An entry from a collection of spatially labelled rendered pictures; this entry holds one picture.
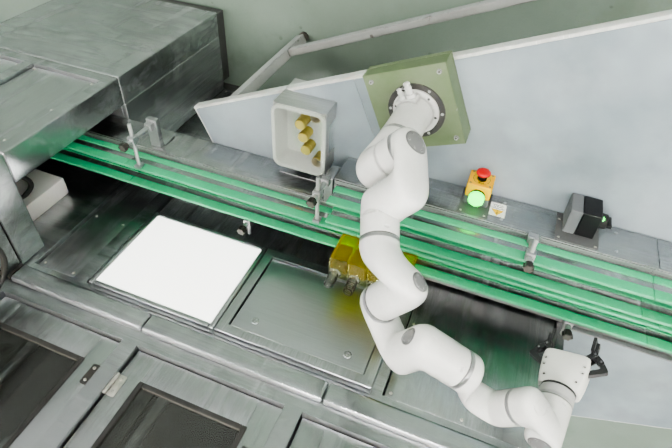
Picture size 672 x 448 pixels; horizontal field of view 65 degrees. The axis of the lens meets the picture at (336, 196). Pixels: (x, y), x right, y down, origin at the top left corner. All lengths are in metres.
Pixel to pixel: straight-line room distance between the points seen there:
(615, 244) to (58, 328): 1.57
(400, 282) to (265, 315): 0.64
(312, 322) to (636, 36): 1.08
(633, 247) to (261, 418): 1.07
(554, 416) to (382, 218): 0.53
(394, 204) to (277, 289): 0.66
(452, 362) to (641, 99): 0.77
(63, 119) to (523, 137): 1.38
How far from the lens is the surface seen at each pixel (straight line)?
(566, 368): 1.33
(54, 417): 1.59
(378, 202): 1.09
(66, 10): 2.63
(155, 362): 1.58
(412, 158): 1.10
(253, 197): 1.67
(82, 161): 2.08
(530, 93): 1.43
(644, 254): 1.60
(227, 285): 1.65
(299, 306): 1.58
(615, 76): 1.41
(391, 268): 1.02
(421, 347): 1.05
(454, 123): 1.41
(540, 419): 1.20
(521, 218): 1.55
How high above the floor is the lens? 2.02
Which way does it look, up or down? 46 degrees down
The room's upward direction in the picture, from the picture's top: 149 degrees counter-clockwise
